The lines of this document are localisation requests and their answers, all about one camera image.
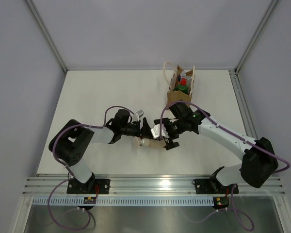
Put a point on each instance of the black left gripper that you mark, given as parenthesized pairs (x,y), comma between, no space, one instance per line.
(145,131)

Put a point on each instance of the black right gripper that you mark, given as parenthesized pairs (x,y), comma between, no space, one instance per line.
(170,144)

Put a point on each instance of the beige pump bottle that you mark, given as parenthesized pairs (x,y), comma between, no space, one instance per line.
(145,142)

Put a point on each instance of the brown canvas bag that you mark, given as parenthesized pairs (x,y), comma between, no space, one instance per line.
(172,95)

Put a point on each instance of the green bottle red cap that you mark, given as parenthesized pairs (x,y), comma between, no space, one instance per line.
(182,86)

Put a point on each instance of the silver tube white cap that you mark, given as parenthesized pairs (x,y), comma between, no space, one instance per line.
(184,76)

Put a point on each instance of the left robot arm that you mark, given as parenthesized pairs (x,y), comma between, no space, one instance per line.
(71,142)

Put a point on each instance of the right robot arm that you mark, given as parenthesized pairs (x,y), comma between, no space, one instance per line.
(258,161)

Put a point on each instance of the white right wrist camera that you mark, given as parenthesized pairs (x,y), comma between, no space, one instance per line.
(159,131)

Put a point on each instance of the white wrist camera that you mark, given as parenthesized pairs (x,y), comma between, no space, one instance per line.
(138,115)
(159,131)

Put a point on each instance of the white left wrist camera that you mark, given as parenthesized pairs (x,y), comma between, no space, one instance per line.
(138,115)

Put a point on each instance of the aluminium mounting rail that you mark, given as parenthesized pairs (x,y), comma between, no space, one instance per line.
(146,186)

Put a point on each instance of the white slotted cable duct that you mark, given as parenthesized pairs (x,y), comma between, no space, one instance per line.
(124,201)

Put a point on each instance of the right aluminium frame post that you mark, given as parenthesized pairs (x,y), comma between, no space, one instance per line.
(257,33)

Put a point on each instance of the aluminium frame post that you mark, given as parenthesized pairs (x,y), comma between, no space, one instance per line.
(45,33)
(257,33)

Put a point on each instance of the left aluminium frame post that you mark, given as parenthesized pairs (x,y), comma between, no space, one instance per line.
(45,33)

